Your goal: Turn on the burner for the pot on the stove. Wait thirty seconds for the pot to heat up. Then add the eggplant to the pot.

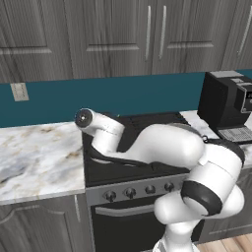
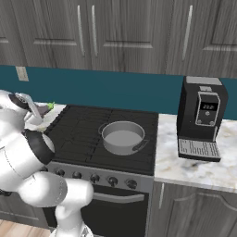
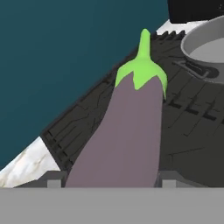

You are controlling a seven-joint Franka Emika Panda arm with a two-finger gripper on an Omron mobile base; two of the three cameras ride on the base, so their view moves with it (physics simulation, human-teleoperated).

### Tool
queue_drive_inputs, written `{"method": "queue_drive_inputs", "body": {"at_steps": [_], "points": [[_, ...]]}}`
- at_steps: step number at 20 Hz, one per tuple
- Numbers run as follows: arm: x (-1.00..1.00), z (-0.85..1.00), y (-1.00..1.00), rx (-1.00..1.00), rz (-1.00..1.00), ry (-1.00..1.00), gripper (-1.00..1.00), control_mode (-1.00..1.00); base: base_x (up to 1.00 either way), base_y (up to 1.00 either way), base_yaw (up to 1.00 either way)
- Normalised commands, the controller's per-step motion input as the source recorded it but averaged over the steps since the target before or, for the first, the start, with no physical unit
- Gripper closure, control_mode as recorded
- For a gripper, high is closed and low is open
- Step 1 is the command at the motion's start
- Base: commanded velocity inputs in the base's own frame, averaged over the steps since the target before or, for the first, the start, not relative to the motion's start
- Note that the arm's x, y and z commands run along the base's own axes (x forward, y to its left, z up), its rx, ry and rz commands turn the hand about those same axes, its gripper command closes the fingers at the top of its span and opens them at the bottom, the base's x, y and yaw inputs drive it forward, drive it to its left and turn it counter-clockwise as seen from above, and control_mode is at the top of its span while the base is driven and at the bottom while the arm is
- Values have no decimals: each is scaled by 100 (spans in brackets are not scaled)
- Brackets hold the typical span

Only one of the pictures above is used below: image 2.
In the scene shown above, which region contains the silver oven door handle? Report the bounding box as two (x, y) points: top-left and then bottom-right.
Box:
(92, 191), (146, 205)

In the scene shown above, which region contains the silver base cupboard handle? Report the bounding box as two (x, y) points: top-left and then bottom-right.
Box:
(157, 182), (166, 210)

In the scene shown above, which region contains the black stove with oven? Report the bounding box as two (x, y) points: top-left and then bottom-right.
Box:
(41, 104), (160, 237)

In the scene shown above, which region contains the grey wood wall cupboard door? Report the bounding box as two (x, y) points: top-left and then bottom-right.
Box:
(11, 0), (93, 71)
(165, 0), (237, 80)
(85, 0), (172, 76)
(0, 0), (30, 67)

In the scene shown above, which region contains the silver wall cupboard handle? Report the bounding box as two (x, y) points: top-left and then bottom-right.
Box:
(90, 4), (99, 58)
(181, 4), (193, 62)
(76, 4), (86, 57)

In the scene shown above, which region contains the purple eggplant with green stem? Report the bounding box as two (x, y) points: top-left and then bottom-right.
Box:
(36, 101), (56, 117)

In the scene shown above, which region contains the grey metal pot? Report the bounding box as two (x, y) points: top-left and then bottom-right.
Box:
(97, 119), (150, 156)

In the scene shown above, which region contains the beige wall outlet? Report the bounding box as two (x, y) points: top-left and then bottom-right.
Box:
(15, 66), (30, 82)

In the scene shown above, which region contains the grey wood base cupboard door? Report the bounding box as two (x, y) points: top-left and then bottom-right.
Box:
(147, 181), (237, 237)
(0, 190), (50, 230)

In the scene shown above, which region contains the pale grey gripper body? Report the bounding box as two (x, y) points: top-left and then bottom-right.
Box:
(20, 93), (44, 121)

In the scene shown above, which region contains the black oven door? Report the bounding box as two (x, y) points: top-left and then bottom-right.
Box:
(42, 182), (153, 237)

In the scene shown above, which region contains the black coffee machine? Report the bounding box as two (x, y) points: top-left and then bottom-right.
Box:
(176, 75), (230, 163)

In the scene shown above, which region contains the black stove knob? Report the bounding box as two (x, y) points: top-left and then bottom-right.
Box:
(55, 168), (67, 178)
(89, 172), (101, 184)
(106, 175), (119, 187)
(71, 170), (83, 181)
(125, 178), (139, 191)

